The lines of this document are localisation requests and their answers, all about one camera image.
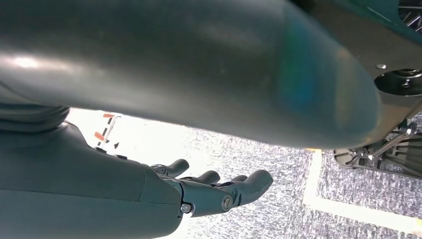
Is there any dark robot leg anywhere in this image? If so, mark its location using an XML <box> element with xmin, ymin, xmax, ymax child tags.
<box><xmin>290</xmin><ymin>0</ymin><xmax>422</xmax><ymax>149</ymax></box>

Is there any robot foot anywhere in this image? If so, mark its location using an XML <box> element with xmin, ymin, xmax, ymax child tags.
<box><xmin>333</xmin><ymin>120</ymin><xmax>422</xmax><ymax>180</ymax></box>

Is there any striped safety barrier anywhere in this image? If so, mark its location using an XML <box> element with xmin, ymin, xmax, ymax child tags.
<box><xmin>94</xmin><ymin>113</ymin><xmax>122</xmax><ymax>150</ymax></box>

